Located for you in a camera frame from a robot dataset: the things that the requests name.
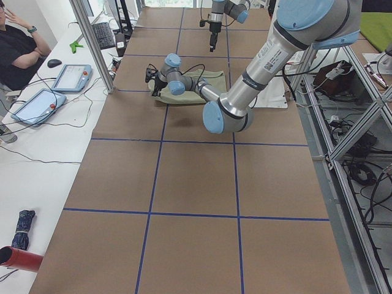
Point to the teach pendant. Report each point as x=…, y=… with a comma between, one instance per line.
x=72, y=78
x=39, y=108

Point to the folded dark blue umbrella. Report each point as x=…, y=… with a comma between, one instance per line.
x=21, y=238

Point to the black keyboard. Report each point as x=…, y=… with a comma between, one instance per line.
x=104, y=35

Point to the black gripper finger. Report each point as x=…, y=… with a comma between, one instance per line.
x=156, y=91
x=212, y=41

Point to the aluminium frame rack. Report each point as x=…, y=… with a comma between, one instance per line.
x=347, y=94

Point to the green cloth on table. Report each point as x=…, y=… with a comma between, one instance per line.
x=376, y=28

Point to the seated person in black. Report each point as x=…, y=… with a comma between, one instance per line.
x=23, y=50

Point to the aluminium frame post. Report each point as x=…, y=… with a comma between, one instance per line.
x=89, y=36

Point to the sage green long-sleeve shirt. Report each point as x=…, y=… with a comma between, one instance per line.
x=216, y=79

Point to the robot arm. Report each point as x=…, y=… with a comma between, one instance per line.
x=298, y=25
x=238, y=12

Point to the lower teach pendant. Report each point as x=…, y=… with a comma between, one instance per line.
x=39, y=108

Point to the green plastic tool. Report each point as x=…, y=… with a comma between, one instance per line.
x=74, y=45

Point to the red cylinder tube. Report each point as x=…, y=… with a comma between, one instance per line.
x=19, y=259

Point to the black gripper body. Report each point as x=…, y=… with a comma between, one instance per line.
x=158, y=81
x=213, y=28

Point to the upper teach pendant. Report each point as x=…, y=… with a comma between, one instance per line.
x=72, y=78

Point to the black computer mouse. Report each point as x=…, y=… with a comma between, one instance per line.
x=54, y=63

